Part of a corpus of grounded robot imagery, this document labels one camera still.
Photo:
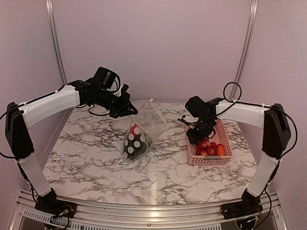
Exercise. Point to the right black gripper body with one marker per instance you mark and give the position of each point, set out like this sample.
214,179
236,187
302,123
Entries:
203,131

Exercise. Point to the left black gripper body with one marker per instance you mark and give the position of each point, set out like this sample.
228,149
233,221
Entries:
116,106

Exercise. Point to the red cherry bunch toy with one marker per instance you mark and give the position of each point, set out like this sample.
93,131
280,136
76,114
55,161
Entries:
206,148

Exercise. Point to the red tomato toy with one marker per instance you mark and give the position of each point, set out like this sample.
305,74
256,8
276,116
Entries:
134,130

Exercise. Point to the clear zip top bag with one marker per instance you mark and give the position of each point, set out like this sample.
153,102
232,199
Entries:
149,120

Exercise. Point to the pink plastic basket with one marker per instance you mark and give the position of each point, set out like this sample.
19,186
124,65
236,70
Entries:
219,138

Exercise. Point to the purple eggplant toy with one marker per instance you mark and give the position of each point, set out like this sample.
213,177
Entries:
133,146

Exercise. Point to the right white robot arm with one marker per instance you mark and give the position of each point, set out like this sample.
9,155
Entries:
271,119

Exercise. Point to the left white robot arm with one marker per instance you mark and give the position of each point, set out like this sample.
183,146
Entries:
22,117

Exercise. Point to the orange red mango toy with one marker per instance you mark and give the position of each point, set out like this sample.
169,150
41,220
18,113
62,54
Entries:
220,150

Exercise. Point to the green cucumber toy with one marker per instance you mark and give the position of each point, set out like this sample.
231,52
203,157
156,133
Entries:
148,142

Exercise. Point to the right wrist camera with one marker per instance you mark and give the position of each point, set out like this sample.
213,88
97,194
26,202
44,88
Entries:
195,107

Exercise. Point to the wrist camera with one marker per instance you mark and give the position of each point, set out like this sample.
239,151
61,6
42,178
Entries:
195,107
108,81

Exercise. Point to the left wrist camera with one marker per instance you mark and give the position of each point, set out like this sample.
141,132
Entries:
108,81

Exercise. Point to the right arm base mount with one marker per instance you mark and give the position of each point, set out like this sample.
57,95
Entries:
239,209

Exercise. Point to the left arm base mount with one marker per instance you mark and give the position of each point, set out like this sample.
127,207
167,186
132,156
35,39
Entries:
58,208

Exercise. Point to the right aluminium frame post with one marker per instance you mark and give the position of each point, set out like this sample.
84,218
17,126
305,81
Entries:
248,39

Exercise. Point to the curved aluminium front rail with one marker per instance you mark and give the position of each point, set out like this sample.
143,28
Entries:
91,215

